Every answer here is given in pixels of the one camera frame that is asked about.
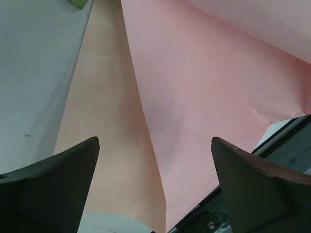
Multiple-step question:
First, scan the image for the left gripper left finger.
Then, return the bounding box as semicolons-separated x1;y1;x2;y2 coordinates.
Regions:
0;137;100;233

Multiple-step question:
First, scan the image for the pink wrapping paper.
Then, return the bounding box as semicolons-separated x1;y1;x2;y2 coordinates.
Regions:
54;0;311;233

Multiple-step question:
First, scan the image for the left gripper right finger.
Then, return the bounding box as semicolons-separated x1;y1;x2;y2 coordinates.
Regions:
211;137;311;233

